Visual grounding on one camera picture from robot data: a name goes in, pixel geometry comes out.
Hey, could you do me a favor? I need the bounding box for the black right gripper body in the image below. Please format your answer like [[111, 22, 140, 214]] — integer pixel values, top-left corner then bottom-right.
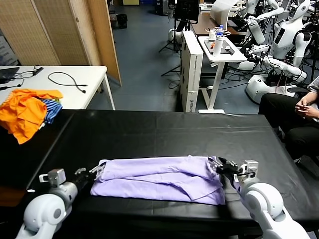
[[216, 163, 242, 182]]

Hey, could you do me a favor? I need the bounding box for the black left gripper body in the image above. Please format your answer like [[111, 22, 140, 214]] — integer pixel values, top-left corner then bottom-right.
[[72, 171, 96, 192]]

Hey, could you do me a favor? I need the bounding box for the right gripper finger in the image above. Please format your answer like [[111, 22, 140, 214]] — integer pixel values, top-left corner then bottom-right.
[[216, 156, 238, 168], [206, 158, 220, 176]]

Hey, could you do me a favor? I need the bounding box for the lavender t-shirt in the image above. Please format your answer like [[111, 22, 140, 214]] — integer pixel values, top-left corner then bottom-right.
[[90, 155, 226, 206]]

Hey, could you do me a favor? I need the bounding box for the small white robot base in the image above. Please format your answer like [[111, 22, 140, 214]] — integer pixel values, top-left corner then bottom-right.
[[168, 28, 184, 41]]

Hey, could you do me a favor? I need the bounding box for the white robot with cylinder forearm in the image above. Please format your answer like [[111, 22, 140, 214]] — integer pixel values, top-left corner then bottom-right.
[[243, 0, 285, 45]]

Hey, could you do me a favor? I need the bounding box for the person's left hand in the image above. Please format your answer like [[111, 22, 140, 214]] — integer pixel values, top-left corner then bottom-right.
[[295, 104, 317, 119]]

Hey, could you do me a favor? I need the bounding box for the person's right hand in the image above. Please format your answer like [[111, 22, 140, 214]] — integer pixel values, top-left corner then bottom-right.
[[296, 98, 312, 108]]

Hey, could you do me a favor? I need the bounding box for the black plastic table sheet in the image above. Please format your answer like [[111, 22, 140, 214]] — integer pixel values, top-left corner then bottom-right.
[[24, 109, 319, 239]]

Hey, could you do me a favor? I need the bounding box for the blue striped garment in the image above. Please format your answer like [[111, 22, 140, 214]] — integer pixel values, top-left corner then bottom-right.
[[41, 99, 63, 124]]

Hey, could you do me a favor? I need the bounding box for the seated person in black trousers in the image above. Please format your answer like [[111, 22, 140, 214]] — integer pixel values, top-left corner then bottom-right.
[[258, 74, 319, 164]]

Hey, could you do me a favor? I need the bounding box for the orange garment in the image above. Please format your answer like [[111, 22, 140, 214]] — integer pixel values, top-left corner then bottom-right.
[[0, 88, 64, 145]]

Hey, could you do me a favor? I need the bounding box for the white rectangular table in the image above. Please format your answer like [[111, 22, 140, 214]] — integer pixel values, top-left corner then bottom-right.
[[0, 65, 117, 111]]

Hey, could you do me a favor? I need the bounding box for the tall white cardboard box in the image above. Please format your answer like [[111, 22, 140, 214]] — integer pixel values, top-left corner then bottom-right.
[[180, 30, 204, 113]]

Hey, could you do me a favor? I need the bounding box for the white standing desk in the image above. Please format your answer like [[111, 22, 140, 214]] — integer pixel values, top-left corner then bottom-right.
[[197, 35, 247, 114]]

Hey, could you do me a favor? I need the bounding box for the white tumbler bottle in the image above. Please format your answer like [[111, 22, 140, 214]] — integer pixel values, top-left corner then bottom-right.
[[213, 35, 223, 57]]

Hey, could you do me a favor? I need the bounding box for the black tray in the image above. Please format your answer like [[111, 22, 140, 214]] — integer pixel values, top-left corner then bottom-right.
[[203, 39, 235, 55]]

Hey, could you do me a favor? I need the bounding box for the black laptop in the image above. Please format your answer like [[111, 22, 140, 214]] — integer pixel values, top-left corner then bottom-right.
[[0, 66, 20, 84]]

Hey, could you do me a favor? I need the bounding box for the large white humanoid robot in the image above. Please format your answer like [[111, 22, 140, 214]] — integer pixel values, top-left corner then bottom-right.
[[245, 0, 314, 104]]

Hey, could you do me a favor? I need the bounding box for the brown wooden desk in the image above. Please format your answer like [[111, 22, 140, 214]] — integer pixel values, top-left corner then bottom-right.
[[191, 12, 247, 37]]

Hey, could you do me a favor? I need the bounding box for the wooden folding partition screen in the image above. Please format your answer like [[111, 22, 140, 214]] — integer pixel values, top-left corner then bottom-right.
[[0, 0, 123, 87]]

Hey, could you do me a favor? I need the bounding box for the black trash bin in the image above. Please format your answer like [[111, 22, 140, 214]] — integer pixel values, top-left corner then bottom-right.
[[116, 13, 128, 29]]

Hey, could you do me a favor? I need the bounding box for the white curved machine shell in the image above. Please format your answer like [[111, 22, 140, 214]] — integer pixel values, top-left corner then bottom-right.
[[210, 0, 237, 27]]

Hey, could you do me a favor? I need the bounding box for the black monitor on tripod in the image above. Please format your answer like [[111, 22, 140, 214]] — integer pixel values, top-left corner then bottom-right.
[[159, 0, 201, 78]]

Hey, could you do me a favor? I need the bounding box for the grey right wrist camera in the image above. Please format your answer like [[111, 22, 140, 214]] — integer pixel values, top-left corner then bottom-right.
[[240, 160, 259, 180]]

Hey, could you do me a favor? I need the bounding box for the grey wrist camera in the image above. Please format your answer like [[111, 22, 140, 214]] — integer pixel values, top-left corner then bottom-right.
[[39, 168, 67, 187], [240, 160, 259, 180]]

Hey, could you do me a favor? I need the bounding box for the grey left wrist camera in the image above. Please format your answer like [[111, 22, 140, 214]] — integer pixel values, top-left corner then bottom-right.
[[39, 168, 67, 187]]

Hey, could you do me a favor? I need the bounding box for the thick black cable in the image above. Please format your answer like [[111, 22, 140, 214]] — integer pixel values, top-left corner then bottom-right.
[[48, 71, 88, 94]]

